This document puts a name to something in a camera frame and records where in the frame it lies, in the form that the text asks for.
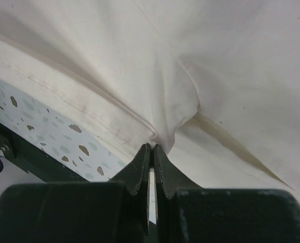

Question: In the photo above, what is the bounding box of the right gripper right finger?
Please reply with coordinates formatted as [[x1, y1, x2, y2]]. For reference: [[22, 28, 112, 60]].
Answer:
[[153, 145, 300, 242]]

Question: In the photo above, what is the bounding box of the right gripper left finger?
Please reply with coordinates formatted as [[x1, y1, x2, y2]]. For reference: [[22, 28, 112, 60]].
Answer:
[[0, 144, 151, 242]]

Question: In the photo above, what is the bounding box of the cream white t-shirt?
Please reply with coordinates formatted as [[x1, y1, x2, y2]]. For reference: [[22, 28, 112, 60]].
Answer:
[[0, 1, 300, 191]]

